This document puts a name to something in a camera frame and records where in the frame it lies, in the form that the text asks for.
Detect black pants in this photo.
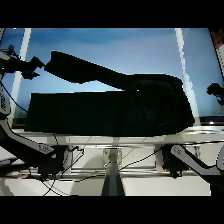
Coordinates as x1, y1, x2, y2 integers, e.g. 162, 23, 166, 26
24, 50, 196, 138

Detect silver frame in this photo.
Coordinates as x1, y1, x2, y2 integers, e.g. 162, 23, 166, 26
0, 125, 224, 197

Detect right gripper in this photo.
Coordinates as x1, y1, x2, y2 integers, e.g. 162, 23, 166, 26
206, 82, 224, 98

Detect black cable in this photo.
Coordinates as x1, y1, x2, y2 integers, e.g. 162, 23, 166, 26
0, 81, 30, 115
119, 147, 165, 172
39, 133, 86, 196

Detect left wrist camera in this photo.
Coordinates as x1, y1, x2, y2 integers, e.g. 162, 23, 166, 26
5, 44, 18, 58

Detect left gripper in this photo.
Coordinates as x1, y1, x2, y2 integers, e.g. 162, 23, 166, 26
3, 55, 46, 81

